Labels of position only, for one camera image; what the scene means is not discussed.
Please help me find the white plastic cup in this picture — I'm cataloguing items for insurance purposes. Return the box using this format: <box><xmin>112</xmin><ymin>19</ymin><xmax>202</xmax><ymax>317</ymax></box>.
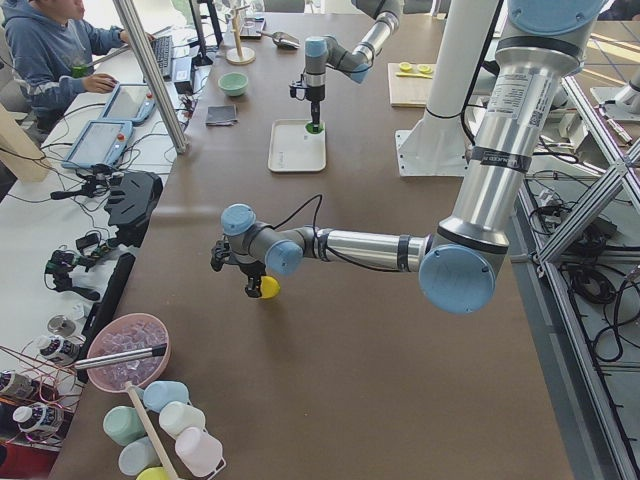
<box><xmin>159</xmin><ymin>401</ymin><xmax>206</xmax><ymax>439</ymax></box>

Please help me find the upper teach pendant tablet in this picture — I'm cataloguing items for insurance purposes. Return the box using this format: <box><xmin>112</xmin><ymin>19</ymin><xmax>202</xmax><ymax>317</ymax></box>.
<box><xmin>101</xmin><ymin>83</ymin><xmax>156</xmax><ymax>126</ymax></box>

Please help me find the lemon slice lower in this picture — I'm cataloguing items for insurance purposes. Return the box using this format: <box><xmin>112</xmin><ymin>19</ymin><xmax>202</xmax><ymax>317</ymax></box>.
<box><xmin>416</xmin><ymin>64</ymin><xmax>433</xmax><ymax>75</ymax></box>

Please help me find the mint green bowl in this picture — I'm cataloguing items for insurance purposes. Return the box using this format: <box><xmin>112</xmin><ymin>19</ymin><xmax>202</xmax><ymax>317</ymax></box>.
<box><xmin>218</xmin><ymin>72</ymin><xmax>249</xmax><ymax>97</ymax></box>

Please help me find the lemon slice upper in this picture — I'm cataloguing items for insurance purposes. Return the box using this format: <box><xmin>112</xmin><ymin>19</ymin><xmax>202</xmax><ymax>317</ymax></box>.
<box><xmin>399</xmin><ymin>62</ymin><xmax>413</xmax><ymax>73</ymax></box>

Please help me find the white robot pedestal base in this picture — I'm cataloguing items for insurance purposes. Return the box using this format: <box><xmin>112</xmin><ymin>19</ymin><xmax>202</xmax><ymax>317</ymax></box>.
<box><xmin>396</xmin><ymin>0</ymin><xmax>502</xmax><ymax>177</ymax></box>

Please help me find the grey folded cloth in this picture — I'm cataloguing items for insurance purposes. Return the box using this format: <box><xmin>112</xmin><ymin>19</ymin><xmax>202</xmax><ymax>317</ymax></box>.
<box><xmin>205</xmin><ymin>105</ymin><xmax>238</xmax><ymax>126</ymax></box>

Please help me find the grey plastic cup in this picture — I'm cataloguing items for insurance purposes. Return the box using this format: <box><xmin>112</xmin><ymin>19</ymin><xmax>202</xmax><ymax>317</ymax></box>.
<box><xmin>118</xmin><ymin>437</ymin><xmax>161</xmax><ymax>476</ymax></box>

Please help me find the black keyboard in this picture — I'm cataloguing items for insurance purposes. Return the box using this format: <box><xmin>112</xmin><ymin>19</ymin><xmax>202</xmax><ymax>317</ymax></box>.
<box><xmin>150</xmin><ymin>35</ymin><xmax>173</xmax><ymax>79</ymax></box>

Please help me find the wooden cup holder stick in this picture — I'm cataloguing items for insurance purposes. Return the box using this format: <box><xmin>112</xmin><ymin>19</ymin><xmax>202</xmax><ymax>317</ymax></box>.
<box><xmin>125</xmin><ymin>382</ymin><xmax>180</xmax><ymax>480</ymax></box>

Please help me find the aluminium frame post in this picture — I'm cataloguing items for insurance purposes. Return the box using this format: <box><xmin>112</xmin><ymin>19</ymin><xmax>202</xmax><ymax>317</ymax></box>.
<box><xmin>112</xmin><ymin>0</ymin><xmax>188</xmax><ymax>154</ymax></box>

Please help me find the black plastic bracket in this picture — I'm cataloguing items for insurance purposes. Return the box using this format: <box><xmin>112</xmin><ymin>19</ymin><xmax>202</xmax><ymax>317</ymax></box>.
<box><xmin>104</xmin><ymin>171</ymin><xmax>163</xmax><ymax>247</ymax></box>

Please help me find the blue plastic cup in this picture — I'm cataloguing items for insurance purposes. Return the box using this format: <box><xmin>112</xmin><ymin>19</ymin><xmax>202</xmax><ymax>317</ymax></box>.
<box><xmin>143</xmin><ymin>380</ymin><xmax>190</xmax><ymax>413</ymax></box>

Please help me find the green plastic cup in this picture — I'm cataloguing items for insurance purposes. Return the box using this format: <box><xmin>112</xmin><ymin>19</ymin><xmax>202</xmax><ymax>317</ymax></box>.
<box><xmin>103</xmin><ymin>406</ymin><xmax>146</xmax><ymax>446</ymax></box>

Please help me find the yellow plastic knife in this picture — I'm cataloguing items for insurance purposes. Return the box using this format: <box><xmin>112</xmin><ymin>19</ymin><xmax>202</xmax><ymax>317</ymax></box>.
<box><xmin>395</xmin><ymin>72</ymin><xmax>433</xmax><ymax>79</ymax></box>

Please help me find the seated person in hoodie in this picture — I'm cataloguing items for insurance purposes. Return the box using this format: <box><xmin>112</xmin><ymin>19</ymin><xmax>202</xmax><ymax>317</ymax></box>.
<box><xmin>1</xmin><ymin>1</ymin><xmax>131</xmax><ymax>133</ymax></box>

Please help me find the bamboo cutting board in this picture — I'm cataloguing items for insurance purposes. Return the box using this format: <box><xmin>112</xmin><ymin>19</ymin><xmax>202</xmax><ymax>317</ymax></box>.
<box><xmin>387</xmin><ymin>62</ymin><xmax>435</xmax><ymax>108</ymax></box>

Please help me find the metal scoop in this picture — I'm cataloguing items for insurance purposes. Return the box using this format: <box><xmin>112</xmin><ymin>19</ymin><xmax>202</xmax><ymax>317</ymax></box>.
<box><xmin>260</xmin><ymin>30</ymin><xmax>300</xmax><ymax>50</ymax></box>

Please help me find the lemon slice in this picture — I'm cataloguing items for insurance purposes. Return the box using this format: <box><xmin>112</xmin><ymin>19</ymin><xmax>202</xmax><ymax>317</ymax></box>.
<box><xmin>399</xmin><ymin>62</ymin><xmax>413</xmax><ymax>73</ymax></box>
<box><xmin>416</xmin><ymin>64</ymin><xmax>433</xmax><ymax>75</ymax></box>

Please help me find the pink plastic cup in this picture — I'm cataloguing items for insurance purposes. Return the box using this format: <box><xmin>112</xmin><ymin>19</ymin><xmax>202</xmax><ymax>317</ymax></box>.
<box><xmin>175</xmin><ymin>427</ymin><xmax>226</xmax><ymax>477</ymax></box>

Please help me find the pink bowl with ice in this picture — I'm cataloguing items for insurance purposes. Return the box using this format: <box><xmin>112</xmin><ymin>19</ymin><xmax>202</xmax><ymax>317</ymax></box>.
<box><xmin>86</xmin><ymin>313</ymin><xmax>171</xmax><ymax>393</ymax></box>

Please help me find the teach pendant tablet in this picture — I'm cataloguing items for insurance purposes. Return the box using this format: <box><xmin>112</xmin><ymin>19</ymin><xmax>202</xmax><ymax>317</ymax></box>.
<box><xmin>101</xmin><ymin>83</ymin><xmax>156</xmax><ymax>126</ymax></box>
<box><xmin>61</xmin><ymin>119</ymin><xmax>133</xmax><ymax>169</ymax></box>

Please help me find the lower teach pendant tablet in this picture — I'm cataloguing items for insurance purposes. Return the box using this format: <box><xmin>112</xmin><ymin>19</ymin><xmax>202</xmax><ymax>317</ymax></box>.
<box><xmin>61</xmin><ymin>119</ymin><xmax>133</xmax><ymax>169</ymax></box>

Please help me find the yellow lemon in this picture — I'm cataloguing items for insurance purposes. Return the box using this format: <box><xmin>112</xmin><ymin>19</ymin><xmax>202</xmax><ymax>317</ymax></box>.
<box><xmin>260</xmin><ymin>275</ymin><xmax>281</xmax><ymax>299</ymax></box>

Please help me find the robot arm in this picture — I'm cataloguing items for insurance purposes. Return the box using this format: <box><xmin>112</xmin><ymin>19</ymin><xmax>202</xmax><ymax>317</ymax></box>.
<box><xmin>211</xmin><ymin>1</ymin><xmax>602</xmax><ymax>314</ymax></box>
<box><xmin>289</xmin><ymin>0</ymin><xmax>402</xmax><ymax>134</ymax></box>

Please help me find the beige rabbit tray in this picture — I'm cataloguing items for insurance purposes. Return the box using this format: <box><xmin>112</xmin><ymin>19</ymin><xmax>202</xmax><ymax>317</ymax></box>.
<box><xmin>267</xmin><ymin>119</ymin><xmax>326</xmax><ymax>173</ymax></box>

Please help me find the green lime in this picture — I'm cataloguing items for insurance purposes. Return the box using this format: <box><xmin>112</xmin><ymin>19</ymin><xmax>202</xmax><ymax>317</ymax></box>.
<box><xmin>305</xmin><ymin>122</ymin><xmax>325</xmax><ymax>135</ymax></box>

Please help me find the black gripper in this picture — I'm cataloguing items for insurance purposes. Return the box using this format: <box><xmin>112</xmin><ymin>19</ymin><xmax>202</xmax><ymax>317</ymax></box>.
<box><xmin>210</xmin><ymin>238</ymin><xmax>266</xmax><ymax>298</ymax></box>
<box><xmin>289</xmin><ymin>73</ymin><xmax>326</xmax><ymax>123</ymax></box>

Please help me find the wooden mug tree stand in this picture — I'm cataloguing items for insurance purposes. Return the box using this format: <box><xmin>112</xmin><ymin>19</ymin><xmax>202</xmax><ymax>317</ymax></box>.
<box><xmin>226</xmin><ymin>1</ymin><xmax>256</xmax><ymax>66</ymax></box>

